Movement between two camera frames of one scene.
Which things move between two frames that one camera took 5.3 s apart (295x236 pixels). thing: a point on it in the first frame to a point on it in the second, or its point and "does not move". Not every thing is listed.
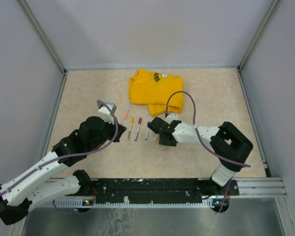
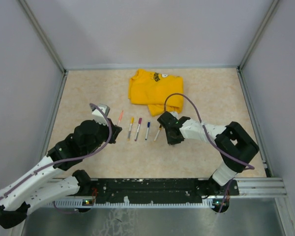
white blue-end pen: (148, 124) does not move
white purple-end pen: (138, 127) does not move
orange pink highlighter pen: (125, 117) to (120, 117)
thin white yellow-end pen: (156, 137) does not move
